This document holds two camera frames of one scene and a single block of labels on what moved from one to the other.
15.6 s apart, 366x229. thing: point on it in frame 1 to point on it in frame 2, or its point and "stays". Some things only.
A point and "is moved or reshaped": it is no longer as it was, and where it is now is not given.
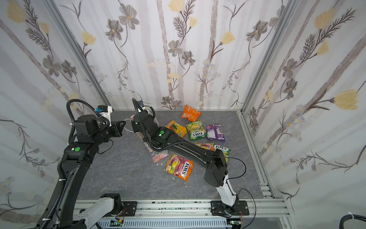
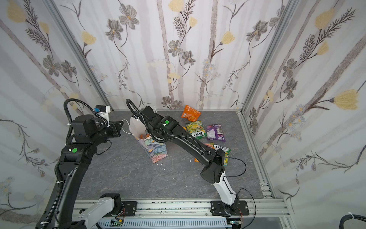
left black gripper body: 108,132 stays
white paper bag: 156,156 stays
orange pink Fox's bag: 179,166 is moved or reshaped
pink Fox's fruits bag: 209,146 stays
